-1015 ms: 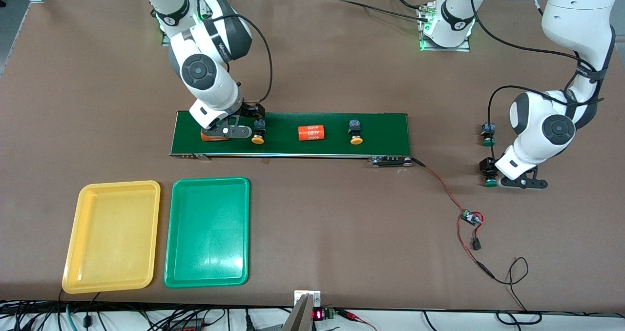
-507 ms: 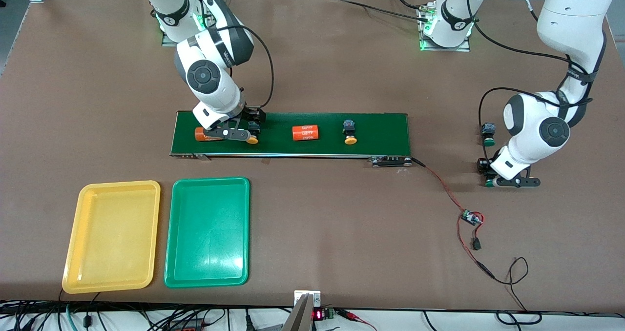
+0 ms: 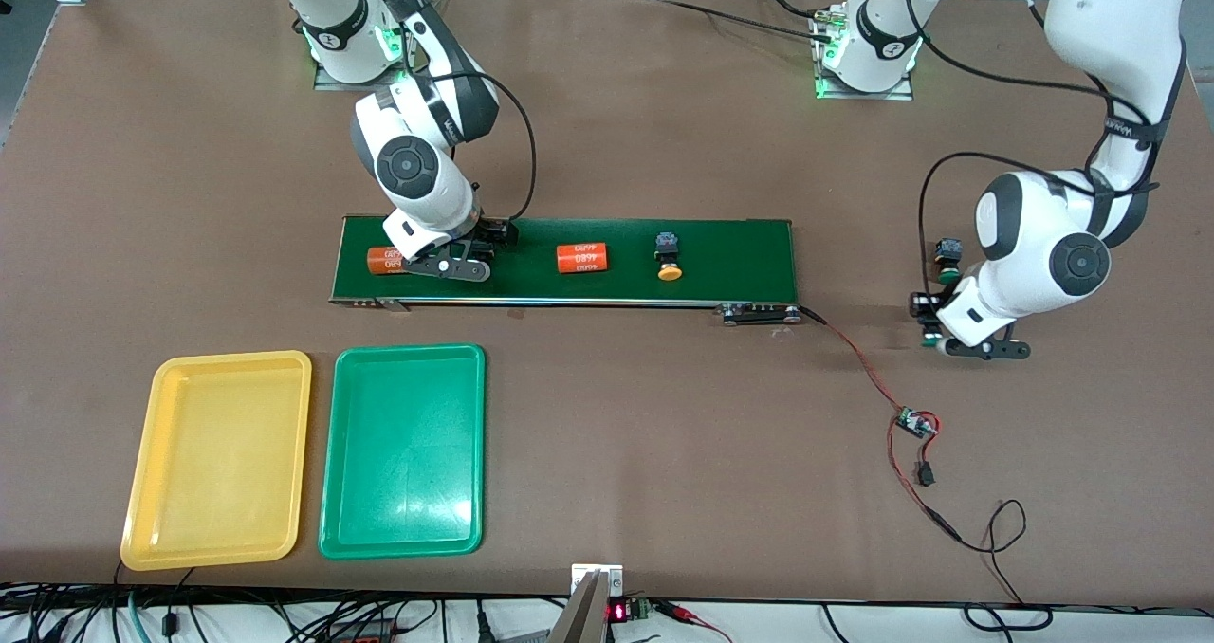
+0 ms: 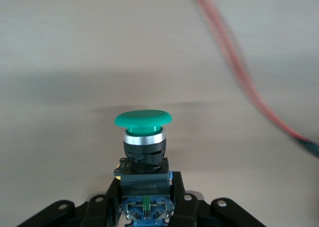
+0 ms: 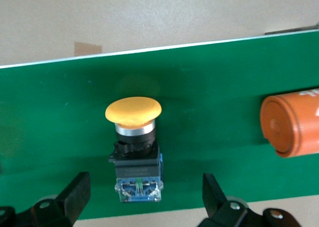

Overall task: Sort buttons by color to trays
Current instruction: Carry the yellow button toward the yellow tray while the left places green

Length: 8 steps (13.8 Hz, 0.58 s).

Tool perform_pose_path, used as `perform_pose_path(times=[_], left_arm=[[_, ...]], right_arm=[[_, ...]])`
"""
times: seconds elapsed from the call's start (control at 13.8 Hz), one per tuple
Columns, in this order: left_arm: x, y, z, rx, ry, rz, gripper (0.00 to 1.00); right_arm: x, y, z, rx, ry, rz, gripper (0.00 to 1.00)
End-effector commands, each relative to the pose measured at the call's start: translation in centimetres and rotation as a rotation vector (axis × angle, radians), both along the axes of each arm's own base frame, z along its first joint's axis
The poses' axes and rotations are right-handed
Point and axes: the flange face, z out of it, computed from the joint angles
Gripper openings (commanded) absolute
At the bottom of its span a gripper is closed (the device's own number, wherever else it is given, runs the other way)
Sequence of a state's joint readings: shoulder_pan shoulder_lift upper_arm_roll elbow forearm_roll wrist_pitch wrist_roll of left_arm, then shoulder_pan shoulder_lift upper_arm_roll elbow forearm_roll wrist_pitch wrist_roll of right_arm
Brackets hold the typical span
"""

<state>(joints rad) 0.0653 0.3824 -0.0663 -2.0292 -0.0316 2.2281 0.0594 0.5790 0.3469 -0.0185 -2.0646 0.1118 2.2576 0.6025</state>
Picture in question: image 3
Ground green conveyor belt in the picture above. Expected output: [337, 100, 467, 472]
[329, 214, 800, 326]

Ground tangled black cables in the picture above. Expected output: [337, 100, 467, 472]
[0, 581, 570, 643]

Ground red and black wire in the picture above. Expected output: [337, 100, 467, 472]
[800, 307, 961, 542]

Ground thin black wire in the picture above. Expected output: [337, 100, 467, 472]
[953, 499, 1028, 606]

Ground red clip lead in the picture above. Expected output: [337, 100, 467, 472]
[659, 600, 733, 643]

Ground aluminium arm base plate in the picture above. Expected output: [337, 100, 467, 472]
[814, 8, 916, 101]
[313, 0, 423, 91]

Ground yellow plastic tray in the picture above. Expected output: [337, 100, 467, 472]
[120, 350, 314, 571]

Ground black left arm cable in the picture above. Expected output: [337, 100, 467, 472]
[901, 0, 1153, 293]

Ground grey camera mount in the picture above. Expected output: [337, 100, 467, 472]
[548, 563, 624, 643]

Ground green plastic tray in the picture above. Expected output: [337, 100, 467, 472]
[319, 343, 487, 560]

